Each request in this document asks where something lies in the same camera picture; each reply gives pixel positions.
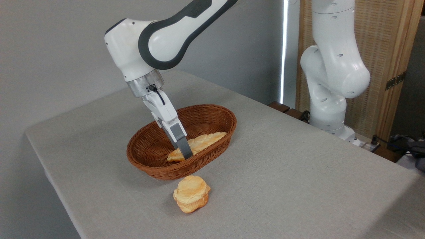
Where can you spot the long golden bread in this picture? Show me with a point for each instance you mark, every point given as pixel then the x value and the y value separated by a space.
pixel 206 141

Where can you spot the grey tablecloth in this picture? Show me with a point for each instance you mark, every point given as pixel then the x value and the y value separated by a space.
pixel 298 182

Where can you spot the round golden bread bun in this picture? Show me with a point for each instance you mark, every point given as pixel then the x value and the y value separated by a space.
pixel 191 194

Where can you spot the metal screen hinge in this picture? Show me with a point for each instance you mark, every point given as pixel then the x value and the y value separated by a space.
pixel 395 80

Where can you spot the dark brown wooden block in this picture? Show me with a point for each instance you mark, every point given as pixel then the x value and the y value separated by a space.
pixel 294 114
pixel 279 106

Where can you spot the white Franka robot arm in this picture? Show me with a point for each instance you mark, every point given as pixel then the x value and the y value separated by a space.
pixel 332 66

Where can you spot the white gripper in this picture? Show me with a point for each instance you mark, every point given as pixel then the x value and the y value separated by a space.
pixel 162 108

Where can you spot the wooden woven folding screen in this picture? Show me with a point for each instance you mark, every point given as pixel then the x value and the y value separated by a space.
pixel 378 39

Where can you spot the brown oval wicker basket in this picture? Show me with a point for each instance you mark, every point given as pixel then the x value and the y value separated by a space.
pixel 149 162

